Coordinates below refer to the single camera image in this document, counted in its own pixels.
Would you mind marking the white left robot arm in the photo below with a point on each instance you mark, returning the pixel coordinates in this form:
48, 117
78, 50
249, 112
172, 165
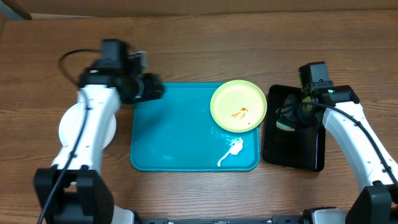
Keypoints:
71, 190

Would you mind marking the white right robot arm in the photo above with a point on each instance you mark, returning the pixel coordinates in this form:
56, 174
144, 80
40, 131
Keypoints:
339, 111

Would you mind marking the green yellow sponge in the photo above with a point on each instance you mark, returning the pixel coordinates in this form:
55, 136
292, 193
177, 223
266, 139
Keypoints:
287, 117

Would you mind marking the white foam spill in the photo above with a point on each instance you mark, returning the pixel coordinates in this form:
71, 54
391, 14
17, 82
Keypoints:
235, 146

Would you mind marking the green rimmed plate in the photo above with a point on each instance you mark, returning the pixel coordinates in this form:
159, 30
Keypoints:
238, 106

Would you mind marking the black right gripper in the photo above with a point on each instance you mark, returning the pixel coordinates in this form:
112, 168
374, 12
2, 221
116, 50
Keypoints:
291, 101

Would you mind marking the teal plastic tray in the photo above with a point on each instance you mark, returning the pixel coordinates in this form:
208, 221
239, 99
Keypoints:
178, 133

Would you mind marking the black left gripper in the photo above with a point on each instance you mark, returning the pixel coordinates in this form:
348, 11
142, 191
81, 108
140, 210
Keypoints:
152, 90

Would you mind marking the black rectangular tray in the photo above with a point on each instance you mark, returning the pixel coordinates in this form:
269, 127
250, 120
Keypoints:
302, 148

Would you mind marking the white plate with red smears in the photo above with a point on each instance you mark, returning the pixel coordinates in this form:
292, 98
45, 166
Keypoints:
71, 122

